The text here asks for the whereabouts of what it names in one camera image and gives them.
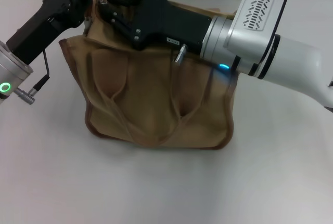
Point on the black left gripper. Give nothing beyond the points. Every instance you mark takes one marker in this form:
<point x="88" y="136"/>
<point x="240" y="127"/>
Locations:
<point x="39" y="31"/>

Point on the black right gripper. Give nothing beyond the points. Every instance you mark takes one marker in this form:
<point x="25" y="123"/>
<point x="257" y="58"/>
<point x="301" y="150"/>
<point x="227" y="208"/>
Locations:
<point x="169" y="24"/>

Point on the metal zipper pull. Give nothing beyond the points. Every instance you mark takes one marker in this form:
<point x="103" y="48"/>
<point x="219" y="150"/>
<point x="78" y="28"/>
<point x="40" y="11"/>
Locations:
<point x="102" y="1"/>

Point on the khaki canvas food bag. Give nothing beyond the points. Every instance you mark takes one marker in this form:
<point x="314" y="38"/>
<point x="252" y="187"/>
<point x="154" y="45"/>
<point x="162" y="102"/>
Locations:
<point x="156" y="99"/>

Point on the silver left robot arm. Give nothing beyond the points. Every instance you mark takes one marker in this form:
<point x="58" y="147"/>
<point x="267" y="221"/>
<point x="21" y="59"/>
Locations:
<point x="10" y="78"/>

